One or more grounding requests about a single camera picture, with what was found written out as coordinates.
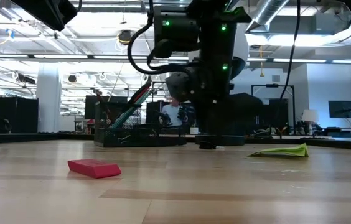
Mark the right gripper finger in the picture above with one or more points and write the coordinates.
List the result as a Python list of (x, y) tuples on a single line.
[(205, 121), (218, 119)]

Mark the black mesh desk organizer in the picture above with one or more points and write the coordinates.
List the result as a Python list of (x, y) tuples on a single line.
[(138, 138)]

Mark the teal pencil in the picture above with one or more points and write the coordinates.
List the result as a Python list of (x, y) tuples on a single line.
[(133, 110), (125, 116)]

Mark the green sticky note pad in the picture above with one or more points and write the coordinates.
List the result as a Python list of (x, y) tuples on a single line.
[(287, 152)]

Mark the brown pencil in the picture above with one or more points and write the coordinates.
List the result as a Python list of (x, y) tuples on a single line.
[(102, 101)]

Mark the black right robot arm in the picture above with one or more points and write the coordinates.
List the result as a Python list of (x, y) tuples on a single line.
[(217, 40)]

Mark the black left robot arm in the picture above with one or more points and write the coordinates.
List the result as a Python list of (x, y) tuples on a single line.
[(48, 12)]

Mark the dark office desk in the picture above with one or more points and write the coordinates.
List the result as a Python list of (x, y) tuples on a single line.
[(340, 132)]

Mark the person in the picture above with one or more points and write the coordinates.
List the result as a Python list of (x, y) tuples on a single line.
[(174, 113)]

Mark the white globe table lamp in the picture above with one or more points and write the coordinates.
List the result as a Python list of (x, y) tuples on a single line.
[(242, 43)]

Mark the black partition panels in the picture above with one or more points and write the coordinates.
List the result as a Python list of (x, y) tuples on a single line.
[(7, 115), (272, 118)]

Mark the ceiling light strip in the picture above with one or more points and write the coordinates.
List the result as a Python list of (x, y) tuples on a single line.
[(300, 60)]

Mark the white shade desk lamp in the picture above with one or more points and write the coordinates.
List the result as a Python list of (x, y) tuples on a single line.
[(310, 115)]

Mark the black display panel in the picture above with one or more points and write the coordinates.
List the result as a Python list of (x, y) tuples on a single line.
[(90, 107)]

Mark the red eraser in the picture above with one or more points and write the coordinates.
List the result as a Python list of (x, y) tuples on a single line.
[(94, 168)]

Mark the black overhead camera rig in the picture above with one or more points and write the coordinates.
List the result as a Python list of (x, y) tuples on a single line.
[(272, 85)]

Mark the silver ventilation duct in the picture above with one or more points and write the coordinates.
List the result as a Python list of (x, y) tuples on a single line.
[(269, 12)]

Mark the black wall monitor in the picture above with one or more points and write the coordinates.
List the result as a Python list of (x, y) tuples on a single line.
[(344, 109)]

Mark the black aluminium table frame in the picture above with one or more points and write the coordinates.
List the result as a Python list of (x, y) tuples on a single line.
[(54, 137)]

